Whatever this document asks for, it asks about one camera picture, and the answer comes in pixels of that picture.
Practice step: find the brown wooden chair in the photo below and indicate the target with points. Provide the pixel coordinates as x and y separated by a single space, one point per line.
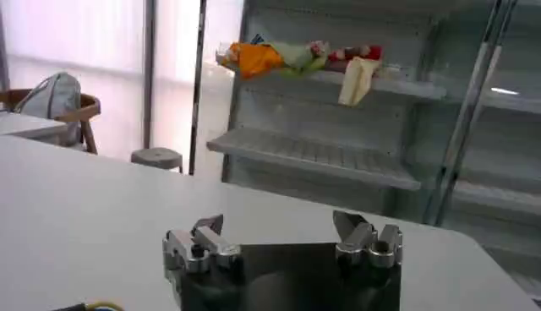
87 107

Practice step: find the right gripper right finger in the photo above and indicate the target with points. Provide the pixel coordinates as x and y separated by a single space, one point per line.
367 247

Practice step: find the white side desk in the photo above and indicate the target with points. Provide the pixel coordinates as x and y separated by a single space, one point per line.
25 124

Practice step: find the dark window frame post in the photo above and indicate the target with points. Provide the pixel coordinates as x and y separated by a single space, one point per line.
149 72

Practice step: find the grey round stool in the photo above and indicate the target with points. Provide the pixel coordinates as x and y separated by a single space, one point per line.
156 157

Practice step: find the glass-door grey shelf rack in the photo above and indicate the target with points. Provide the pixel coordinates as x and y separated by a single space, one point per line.
498 169

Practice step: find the grey backpack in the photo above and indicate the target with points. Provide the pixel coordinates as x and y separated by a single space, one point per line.
55 97

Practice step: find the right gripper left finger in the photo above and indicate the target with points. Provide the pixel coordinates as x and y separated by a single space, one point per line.
203 249

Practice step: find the grey shelf rack with goods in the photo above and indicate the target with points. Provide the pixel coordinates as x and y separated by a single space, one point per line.
313 156

